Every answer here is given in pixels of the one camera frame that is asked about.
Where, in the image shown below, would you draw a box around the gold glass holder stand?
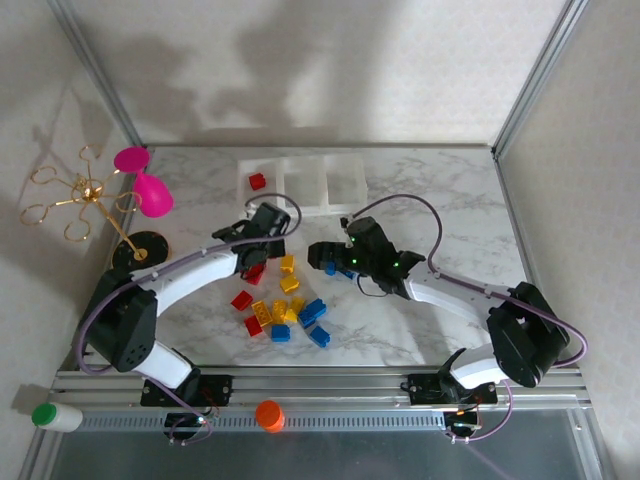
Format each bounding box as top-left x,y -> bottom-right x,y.
19,143 -> 171,276

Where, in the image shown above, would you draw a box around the pink wine glass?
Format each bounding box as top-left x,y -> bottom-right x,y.
113,146 -> 175,220

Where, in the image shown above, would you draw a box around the orange bottle cap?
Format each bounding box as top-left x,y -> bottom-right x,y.
254,399 -> 286,434

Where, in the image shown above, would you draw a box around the small black connector board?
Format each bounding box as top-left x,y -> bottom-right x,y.
163,412 -> 211,435
443,409 -> 485,435

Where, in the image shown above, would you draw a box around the grey metal sheet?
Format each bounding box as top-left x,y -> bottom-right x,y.
29,429 -> 601,480

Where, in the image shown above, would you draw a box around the white bottle green cap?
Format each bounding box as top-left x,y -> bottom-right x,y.
30,402 -> 85,432

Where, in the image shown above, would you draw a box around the thin black right gripper wire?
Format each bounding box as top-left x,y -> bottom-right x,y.
356,273 -> 396,300

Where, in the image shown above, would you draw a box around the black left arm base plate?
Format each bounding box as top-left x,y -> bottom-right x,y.
139,374 -> 235,407

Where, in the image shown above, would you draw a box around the aluminium table back rail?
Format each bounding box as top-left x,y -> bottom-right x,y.
144,142 -> 496,151

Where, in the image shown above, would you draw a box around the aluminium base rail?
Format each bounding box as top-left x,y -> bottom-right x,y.
52,367 -> 589,407

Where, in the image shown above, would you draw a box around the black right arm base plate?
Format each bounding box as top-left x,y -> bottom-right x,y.
407,372 -> 501,407

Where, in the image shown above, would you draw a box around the aluminium table side rail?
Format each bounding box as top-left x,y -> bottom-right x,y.
492,149 -> 560,369

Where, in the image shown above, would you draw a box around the slotted grey cable duct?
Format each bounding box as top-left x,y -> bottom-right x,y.
79,409 -> 447,432

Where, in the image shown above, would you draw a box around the aluminium frame post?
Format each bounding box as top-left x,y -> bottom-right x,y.
491,0 -> 589,159
47,0 -> 149,149

